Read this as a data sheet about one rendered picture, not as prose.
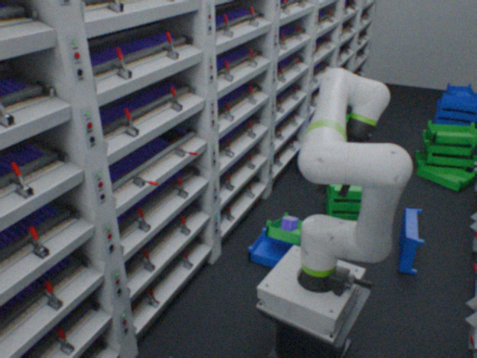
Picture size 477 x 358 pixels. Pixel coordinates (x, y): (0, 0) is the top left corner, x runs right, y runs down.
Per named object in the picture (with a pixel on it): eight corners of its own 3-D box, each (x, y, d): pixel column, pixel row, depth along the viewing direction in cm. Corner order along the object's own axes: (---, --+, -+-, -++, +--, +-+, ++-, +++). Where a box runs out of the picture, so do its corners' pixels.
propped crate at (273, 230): (282, 225, 254) (285, 212, 253) (316, 234, 247) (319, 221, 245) (264, 236, 227) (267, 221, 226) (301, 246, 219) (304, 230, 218)
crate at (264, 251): (316, 254, 231) (317, 242, 228) (303, 277, 216) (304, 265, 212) (263, 239, 243) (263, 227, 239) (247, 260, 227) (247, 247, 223)
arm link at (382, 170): (388, 272, 147) (417, 175, 104) (337, 265, 151) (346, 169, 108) (390, 238, 154) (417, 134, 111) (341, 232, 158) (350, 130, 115)
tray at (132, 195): (205, 150, 194) (210, 131, 188) (113, 219, 146) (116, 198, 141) (168, 130, 198) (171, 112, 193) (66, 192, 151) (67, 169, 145)
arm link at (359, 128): (368, 123, 144) (381, 129, 150) (340, 113, 152) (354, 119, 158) (361, 140, 145) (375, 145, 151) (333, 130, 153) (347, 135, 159)
